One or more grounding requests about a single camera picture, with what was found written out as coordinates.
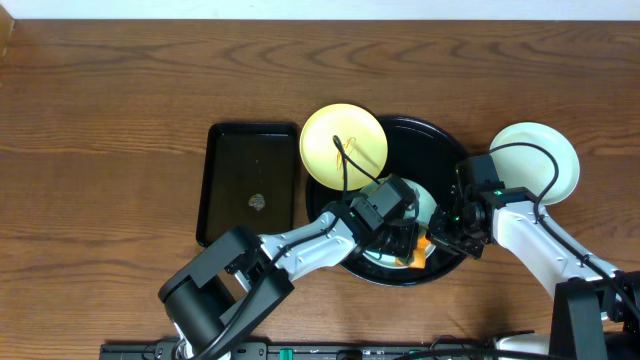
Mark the black rectangular tray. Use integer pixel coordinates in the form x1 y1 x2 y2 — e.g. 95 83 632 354
195 122 298 247

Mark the small debris in tray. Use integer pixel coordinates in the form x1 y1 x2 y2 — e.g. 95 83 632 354
248 193 266 211

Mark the green and orange sponge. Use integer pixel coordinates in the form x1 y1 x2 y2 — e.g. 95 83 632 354
395 235 435 269

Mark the light blue plate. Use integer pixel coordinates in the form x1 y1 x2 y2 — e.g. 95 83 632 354
490 122 580 205
364 178 437 270

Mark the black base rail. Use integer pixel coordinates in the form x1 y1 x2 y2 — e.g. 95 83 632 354
99 338 491 360

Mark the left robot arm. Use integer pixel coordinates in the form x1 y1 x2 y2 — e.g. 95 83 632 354
158 197 419 359

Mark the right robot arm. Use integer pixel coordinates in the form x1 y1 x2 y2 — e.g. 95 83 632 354
428 173 639 359

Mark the yellow plate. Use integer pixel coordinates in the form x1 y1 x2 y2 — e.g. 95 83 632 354
299 103 388 191

